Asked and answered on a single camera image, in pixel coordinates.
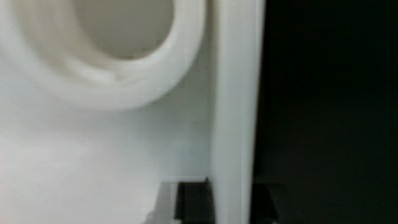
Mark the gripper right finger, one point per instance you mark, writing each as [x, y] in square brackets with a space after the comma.
[270, 211]

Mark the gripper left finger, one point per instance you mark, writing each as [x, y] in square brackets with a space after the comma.
[183, 205]

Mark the white square tabletop part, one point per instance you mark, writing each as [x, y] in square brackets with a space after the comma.
[128, 91]

